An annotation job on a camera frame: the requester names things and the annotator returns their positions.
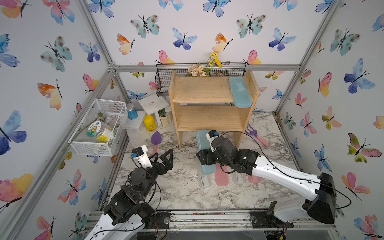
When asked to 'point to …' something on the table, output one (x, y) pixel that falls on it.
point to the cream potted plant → (165, 117)
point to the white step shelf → (133, 128)
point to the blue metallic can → (132, 113)
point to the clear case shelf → (205, 180)
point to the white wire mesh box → (111, 112)
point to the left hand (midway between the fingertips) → (166, 152)
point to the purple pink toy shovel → (156, 138)
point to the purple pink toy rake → (254, 133)
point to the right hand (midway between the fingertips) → (203, 152)
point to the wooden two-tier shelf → (206, 104)
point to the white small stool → (152, 104)
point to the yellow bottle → (149, 122)
